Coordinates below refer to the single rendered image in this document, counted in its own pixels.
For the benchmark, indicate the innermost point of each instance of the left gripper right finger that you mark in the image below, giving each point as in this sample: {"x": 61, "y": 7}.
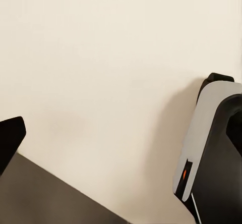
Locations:
{"x": 234, "y": 132}

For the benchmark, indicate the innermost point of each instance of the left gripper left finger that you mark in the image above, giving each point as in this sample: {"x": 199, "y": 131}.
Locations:
{"x": 12, "y": 133}

